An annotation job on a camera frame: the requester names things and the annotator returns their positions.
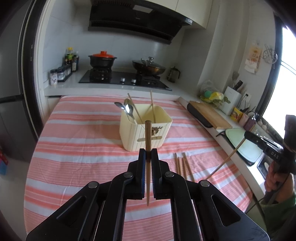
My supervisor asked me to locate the wooden chopstick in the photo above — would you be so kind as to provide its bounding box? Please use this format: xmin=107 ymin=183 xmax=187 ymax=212
xmin=174 ymin=153 xmax=181 ymax=174
xmin=127 ymin=93 xmax=144 ymax=124
xmin=205 ymin=138 xmax=246 ymax=180
xmin=150 ymin=90 xmax=156 ymax=123
xmin=178 ymin=157 xmax=183 ymax=176
xmin=183 ymin=153 xmax=195 ymax=182
xmin=145 ymin=120 xmax=152 ymax=206
xmin=182 ymin=157 xmax=187 ymax=180

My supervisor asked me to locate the green sleeve forearm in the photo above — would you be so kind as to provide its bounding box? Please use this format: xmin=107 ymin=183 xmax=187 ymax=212
xmin=260 ymin=191 xmax=295 ymax=240

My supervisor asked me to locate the right hand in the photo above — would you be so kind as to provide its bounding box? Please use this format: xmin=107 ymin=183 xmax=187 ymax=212
xmin=264 ymin=161 xmax=295 ymax=203

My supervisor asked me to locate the green cutting board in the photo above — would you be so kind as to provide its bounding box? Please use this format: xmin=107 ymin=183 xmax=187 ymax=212
xmin=216 ymin=128 xmax=264 ymax=166

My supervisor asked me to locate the cream utensil holder box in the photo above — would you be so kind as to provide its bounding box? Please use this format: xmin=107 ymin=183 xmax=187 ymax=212
xmin=119 ymin=103 xmax=173 ymax=152

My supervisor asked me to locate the wooden chopstick in holder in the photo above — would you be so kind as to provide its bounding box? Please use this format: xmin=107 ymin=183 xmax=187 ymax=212
xmin=127 ymin=93 xmax=144 ymax=124
xmin=150 ymin=90 xmax=156 ymax=123

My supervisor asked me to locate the purple soap dispenser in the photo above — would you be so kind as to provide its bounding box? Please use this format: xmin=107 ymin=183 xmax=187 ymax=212
xmin=243 ymin=112 xmax=258 ymax=131

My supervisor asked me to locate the metal spoon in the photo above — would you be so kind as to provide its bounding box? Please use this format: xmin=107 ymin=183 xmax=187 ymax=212
xmin=123 ymin=98 xmax=137 ymax=124
xmin=114 ymin=102 xmax=129 ymax=118

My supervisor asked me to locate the yellow snack box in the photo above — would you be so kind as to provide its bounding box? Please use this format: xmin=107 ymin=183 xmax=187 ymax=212
xmin=230 ymin=108 xmax=243 ymax=123

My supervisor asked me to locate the pink striped table cloth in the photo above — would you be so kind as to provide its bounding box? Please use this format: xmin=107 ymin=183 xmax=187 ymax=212
xmin=23 ymin=96 xmax=252 ymax=232

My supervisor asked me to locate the wooden cutting board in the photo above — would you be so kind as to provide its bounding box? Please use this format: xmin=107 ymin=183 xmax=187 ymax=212
xmin=187 ymin=101 xmax=232 ymax=130

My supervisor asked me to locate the white knife block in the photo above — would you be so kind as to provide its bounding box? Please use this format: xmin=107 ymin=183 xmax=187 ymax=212
xmin=219 ymin=87 xmax=241 ymax=115

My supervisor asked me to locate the plastic bag with sponges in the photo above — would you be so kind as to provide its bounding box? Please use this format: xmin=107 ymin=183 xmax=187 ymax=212
xmin=200 ymin=80 xmax=231 ymax=108

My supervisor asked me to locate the black gas stove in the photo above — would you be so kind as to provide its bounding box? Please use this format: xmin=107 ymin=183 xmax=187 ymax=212
xmin=79 ymin=69 xmax=171 ymax=91

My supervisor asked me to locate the dark glass kettle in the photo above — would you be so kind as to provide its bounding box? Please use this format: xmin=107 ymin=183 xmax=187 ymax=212
xmin=167 ymin=67 xmax=181 ymax=83

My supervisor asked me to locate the wok with glass lid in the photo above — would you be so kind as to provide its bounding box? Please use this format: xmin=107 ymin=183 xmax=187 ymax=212
xmin=132 ymin=57 xmax=166 ymax=76

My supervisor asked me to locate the black clay pot red lid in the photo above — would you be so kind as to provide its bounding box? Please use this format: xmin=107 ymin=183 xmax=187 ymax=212
xmin=88 ymin=51 xmax=117 ymax=70

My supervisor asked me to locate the sauce bottles group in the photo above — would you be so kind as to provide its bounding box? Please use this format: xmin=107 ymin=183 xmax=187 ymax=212
xmin=64 ymin=47 xmax=79 ymax=72

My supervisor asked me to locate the white spice jar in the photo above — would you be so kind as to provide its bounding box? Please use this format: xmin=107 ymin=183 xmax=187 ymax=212
xmin=50 ymin=69 xmax=58 ymax=85

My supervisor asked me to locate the black range hood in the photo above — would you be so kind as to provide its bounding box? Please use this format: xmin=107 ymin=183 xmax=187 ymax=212
xmin=88 ymin=1 xmax=193 ymax=45

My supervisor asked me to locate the cream upper cabinet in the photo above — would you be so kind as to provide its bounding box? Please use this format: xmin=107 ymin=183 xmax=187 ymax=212
xmin=149 ymin=0 xmax=213 ymax=29

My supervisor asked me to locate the wall calendar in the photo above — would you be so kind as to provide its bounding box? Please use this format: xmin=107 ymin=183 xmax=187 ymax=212
xmin=244 ymin=43 xmax=262 ymax=74

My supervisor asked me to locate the wire trivet on wall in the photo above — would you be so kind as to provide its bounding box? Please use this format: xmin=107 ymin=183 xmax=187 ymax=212
xmin=262 ymin=44 xmax=278 ymax=64

